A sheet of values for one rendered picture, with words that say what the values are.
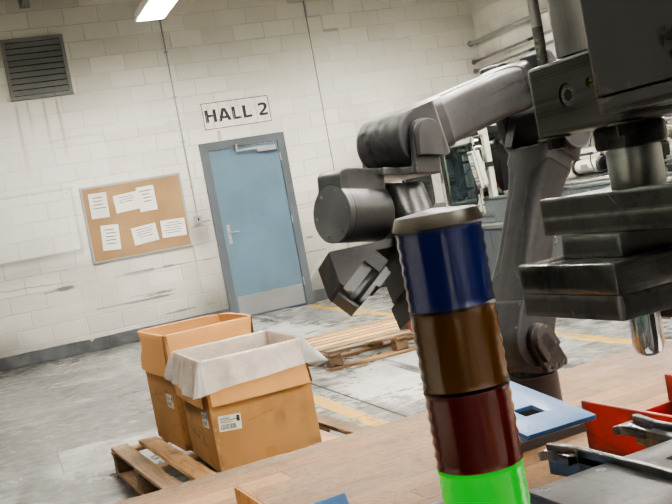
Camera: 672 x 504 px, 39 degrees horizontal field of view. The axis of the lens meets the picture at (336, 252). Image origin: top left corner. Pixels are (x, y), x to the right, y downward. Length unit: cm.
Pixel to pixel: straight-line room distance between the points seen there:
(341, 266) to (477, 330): 51
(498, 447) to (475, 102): 68
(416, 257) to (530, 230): 71
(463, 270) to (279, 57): 1181
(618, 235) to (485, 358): 24
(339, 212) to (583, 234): 31
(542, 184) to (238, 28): 1107
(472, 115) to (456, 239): 66
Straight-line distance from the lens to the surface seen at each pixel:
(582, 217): 66
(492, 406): 40
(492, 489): 41
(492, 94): 107
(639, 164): 66
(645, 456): 74
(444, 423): 40
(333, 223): 91
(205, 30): 1200
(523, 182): 112
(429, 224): 39
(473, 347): 40
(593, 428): 102
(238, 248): 1172
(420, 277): 39
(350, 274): 90
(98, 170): 1148
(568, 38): 66
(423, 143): 94
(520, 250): 109
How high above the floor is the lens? 121
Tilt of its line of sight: 3 degrees down
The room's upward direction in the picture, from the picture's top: 10 degrees counter-clockwise
